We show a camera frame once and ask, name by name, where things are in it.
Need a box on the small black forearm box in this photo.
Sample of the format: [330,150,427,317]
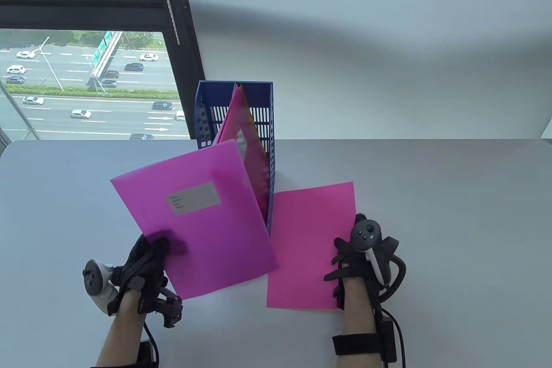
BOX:
[137,341,158,367]

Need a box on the black forearm strap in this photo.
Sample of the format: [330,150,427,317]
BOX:
[332,333,385,358]

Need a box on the person's left forearm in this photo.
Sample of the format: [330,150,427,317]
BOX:
[96,294,145,368]

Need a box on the black forearm battery box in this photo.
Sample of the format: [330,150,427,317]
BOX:
[378,318,398,363]

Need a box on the grey diagonal window bar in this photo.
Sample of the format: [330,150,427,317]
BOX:
[0,81,42,144]

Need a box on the grey white hand controller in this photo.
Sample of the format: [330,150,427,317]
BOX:
[350,219,407,299]
[82,259,119,316]

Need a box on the blue plastic file holder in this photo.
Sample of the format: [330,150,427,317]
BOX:
[194,80,276,239]

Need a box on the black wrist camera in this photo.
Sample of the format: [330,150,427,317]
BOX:
[138,277,184,329]

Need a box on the black cable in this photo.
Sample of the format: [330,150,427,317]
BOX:
[143,321,161,368]
[381,308,408,368]

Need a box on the person's right forearm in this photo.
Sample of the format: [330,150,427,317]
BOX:
[342,280,383,368]

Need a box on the person's right hand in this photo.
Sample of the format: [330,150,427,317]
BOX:
[323,213,376,310]

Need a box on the pink L-shaped folder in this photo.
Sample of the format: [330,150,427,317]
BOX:
[110,138,279,300]
[213,83,273,237]

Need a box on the pink cardstock sheet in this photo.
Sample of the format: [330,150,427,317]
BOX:
[266,181,359,311]

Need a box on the person's left hand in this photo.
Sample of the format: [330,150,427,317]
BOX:
[107,233,171,317]

